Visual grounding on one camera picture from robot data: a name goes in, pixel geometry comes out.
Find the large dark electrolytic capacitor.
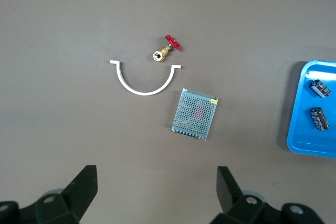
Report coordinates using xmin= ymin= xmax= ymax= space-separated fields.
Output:
xmin=309 ymin=106 xmax=330 ymax=131

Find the small dark electrolytic capacitor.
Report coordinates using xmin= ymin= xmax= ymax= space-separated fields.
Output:
xmin=309 ymin=79 xmax=331 ymax=99

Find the metal mesh power supply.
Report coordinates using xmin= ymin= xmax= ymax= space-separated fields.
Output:
xmin=171 ymin=88 xmax=219 ymax=143

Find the brass valve red handwheel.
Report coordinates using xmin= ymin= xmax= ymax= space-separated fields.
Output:
xmin=152 ymin=34 xmax=182 ymax=62

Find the blue plastic tray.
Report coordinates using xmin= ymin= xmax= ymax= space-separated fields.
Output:
xmin=286 ymin=60 xmax=336 ymax=158

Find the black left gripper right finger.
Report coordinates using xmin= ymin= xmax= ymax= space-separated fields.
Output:
xmin=211 ymin=166 xmax=286 ymax=224

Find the white semicircular plastic bracket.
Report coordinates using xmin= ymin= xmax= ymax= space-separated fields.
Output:
xmin=110 ymin=60 xmax=182 ymax=96

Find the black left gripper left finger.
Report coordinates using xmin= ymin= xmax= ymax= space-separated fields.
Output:
xmin=34 ymin=165 xmax=98 ymax=224

